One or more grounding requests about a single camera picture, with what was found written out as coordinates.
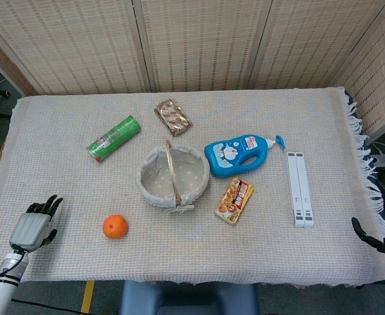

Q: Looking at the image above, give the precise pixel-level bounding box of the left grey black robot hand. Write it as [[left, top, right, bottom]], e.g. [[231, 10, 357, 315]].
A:
[[9, 194, 64, 253]]

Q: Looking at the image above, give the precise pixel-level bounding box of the orange fruit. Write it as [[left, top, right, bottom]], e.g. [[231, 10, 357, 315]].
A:
[[102, 214, 129, 240]]

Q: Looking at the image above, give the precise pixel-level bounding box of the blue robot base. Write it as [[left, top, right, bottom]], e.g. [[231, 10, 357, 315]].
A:
[[119, 281, 259, 315]]

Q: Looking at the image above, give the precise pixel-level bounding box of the fabric-lined wicker basket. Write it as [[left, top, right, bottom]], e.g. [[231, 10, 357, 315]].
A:
[[136, 140, 211, 216]]

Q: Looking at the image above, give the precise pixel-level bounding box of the beige cloth-covered table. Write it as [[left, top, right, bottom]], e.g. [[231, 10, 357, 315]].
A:
[[0, 86, 385, 289]]

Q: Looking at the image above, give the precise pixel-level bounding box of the woven folding screen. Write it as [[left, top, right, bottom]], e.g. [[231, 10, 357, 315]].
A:
[[0, 0, 385, 138]]

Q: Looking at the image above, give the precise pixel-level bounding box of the white folding laptop stand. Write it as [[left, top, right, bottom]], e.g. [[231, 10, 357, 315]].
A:
[[286, 151, 315, 229]]

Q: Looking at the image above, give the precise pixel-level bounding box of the green cylindrical chip can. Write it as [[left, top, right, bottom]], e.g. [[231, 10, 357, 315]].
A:
[[85, 115, 142, 164]]

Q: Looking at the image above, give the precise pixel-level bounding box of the orange snack packet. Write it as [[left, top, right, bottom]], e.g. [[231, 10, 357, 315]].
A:
[[214, 177, 254, 226]]

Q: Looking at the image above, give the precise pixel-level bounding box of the blue pump detergent bottle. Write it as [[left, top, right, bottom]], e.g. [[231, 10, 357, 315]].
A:
[[204, 134, 287, 179]]

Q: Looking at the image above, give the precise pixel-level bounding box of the brown foil snack packet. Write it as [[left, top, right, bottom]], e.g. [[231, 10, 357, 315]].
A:
[[153, 100, 193, 138]]

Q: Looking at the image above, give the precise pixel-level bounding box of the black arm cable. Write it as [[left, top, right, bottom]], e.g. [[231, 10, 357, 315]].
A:
[[0, 244, 28, 286]]

